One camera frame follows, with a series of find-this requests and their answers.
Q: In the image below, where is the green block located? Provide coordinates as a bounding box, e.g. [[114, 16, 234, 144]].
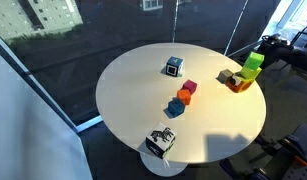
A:
[[243, 51, 265, 71]]

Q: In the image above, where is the blue block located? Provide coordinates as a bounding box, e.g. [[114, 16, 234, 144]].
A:
[[167, 98, 186, 119]]

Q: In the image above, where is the small orange block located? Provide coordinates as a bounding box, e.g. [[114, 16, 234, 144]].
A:
[[176, 88, 193, 106]]

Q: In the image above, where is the magenta block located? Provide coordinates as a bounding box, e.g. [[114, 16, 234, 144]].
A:
[[181, 79, 198, 96]]

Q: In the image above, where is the grey block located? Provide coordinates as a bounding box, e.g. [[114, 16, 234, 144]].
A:
[[217, 68, 235, 85]]

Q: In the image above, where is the small white block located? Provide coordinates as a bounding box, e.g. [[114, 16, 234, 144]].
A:
[[230, 75, 242, 87]]

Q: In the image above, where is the yellow-green block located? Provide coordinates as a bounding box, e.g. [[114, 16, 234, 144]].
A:
[[240, 65, 263, 81]]

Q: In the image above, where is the blue soft cube with number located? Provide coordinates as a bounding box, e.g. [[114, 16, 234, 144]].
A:
[[165, 55, 185, 78]]

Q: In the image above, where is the soft cube with zebra print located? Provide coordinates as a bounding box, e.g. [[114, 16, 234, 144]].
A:
[[145, 121, 177, 160]]

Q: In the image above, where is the white table base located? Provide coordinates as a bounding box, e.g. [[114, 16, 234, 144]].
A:
[[139, 151, 189, 178]]

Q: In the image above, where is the white board panel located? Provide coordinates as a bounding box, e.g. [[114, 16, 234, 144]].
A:
[[0, 46, 94, 180]]

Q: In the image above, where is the blue and orange clamp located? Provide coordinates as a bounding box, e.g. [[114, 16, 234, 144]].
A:
[[281, 133, 307, 168]]

